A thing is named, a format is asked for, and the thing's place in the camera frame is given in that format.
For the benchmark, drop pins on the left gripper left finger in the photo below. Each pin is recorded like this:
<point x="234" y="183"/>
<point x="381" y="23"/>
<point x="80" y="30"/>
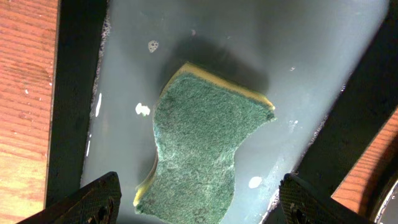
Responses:
<point x="97" y="202"/>

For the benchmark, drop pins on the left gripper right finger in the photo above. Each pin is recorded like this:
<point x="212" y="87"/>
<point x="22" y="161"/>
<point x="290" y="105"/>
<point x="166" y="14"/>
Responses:
<point x="302" y="203"/>

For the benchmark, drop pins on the yellow green sponge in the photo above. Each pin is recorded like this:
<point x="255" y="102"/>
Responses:
<point x="199" y="122"/>

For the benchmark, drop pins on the black round tray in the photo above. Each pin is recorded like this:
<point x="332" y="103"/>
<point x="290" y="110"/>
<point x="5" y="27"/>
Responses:
<point x="383" y="208"/>

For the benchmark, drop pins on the black rectangular water tray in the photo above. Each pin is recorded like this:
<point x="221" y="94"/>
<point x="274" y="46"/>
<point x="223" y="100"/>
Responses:
<point x="328" y="67"/>

